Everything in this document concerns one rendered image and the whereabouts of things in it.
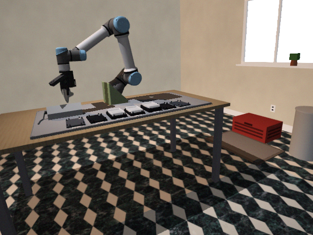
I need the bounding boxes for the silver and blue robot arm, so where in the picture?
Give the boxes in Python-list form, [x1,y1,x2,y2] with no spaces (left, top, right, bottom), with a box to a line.
[55,16,142,94]

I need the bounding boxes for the white operator panel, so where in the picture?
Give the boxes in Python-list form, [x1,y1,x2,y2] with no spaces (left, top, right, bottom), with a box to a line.
[39,102,83,122]

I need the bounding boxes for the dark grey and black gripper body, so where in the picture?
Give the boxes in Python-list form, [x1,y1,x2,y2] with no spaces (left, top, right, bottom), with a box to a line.
[59,71,76,89]

